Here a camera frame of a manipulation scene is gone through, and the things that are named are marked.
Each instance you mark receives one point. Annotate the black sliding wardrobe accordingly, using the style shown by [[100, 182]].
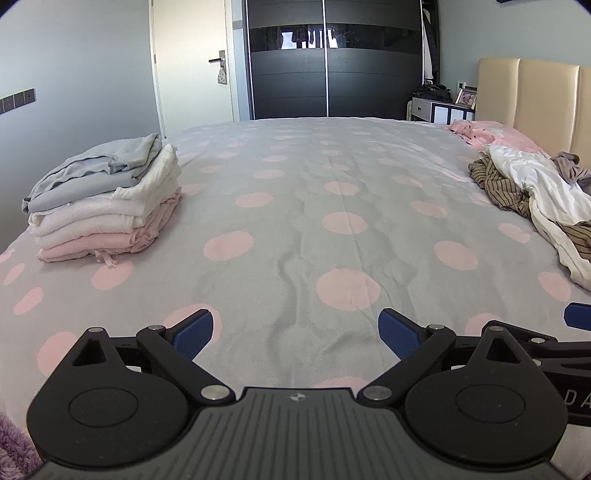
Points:
[[286, 83]]

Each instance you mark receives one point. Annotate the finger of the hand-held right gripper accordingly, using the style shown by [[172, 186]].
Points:
[[563, 349], [579, 316]]

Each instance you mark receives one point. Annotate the pile of unfolded clothes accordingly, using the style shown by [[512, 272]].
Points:
[[545, 184]]

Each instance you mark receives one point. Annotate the dark clothes pile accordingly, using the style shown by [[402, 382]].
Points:
[[436, 93]]

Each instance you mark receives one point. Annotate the white nightstand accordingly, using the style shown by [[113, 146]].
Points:
[[436, 110]]

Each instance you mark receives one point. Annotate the grey folded garment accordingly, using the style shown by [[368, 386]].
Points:
[[92, 166]]

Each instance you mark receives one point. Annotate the photo frame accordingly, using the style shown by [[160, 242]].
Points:
[[466, 98]]

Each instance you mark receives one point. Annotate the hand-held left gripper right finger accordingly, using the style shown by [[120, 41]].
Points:
[[397, 333]]

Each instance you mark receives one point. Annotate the hanging clothes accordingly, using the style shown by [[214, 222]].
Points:
[[431, 41]]

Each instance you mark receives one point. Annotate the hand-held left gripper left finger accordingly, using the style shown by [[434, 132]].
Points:
[[194, 333]]

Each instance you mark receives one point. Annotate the pale pink folded garment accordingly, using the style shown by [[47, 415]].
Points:
[[87, 228]]

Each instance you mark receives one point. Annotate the dark wall switch panel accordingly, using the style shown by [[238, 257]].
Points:
[[18, 100]]

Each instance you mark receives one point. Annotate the beige padded headboard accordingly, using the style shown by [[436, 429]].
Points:
[[531, 97]]

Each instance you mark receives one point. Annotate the white wall socket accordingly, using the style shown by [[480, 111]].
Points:
[[467, 85]]

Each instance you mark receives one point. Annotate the pink pillow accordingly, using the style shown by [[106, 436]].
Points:
[[521, 138]]

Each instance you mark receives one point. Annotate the brown striped garment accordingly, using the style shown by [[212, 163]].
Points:
[[498, 184]]

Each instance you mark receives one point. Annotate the stack of folded clothes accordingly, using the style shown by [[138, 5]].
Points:
[[147, 177]]

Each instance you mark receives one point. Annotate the white door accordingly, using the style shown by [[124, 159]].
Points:
[[194, 69]]

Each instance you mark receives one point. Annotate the small hanging pouch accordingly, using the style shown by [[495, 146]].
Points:
[[222, 74]]

